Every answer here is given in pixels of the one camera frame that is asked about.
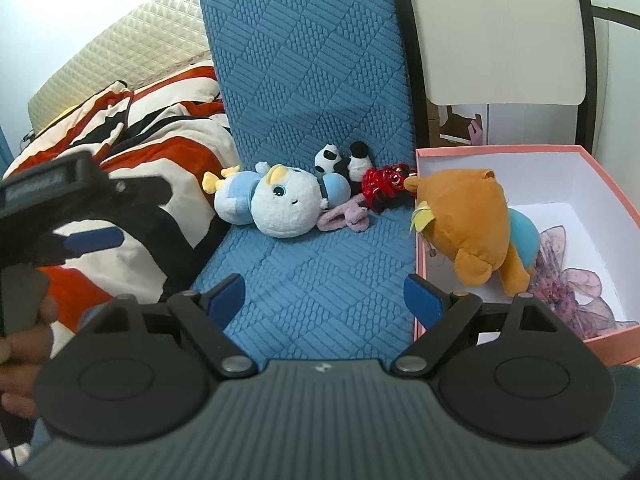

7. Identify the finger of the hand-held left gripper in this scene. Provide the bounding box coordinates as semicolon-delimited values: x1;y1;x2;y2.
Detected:
31;227;125;267
102;176;174;211

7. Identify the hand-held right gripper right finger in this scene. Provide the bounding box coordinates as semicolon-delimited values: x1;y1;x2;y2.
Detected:
391;275;567;377

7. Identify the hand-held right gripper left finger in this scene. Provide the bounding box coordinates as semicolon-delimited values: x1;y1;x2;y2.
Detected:
79;274;258;379

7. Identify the brown bear plush toy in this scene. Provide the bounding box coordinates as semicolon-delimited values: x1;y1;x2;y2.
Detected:
404;167;542;297

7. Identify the pink plush bunny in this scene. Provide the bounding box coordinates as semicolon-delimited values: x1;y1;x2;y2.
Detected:
317;195;372;234

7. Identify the white and blue plush toy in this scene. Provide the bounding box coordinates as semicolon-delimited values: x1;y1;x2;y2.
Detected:
202;161;351;239

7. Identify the red lion toy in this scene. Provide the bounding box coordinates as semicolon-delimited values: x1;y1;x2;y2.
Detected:
361;162;419;214

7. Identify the panda plush toy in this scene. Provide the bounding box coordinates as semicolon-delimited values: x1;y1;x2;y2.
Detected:
314;141;374;184

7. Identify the pink cardboard box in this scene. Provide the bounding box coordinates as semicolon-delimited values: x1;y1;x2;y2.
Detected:
412;144;640;367

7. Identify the person's left hand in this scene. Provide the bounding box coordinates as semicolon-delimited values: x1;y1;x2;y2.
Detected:
0;292;57;418

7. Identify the red white black striped blanket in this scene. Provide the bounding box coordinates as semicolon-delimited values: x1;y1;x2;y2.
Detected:
0;60;242;358

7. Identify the purple organza ribbon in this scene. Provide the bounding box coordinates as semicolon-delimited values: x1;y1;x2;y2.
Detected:
527;226;619;339

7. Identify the brown cardboard box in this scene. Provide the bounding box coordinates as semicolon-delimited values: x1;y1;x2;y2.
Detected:
427;103;483;146

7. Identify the blue quilted mat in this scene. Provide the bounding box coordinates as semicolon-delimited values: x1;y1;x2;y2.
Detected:
190;0;419;362

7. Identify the white cabinet with dark trim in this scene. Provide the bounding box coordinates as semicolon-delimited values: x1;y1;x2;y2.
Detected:
592;4;640;171

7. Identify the cream chair with black frame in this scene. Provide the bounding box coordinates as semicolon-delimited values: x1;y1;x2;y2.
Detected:
385;0;609;157

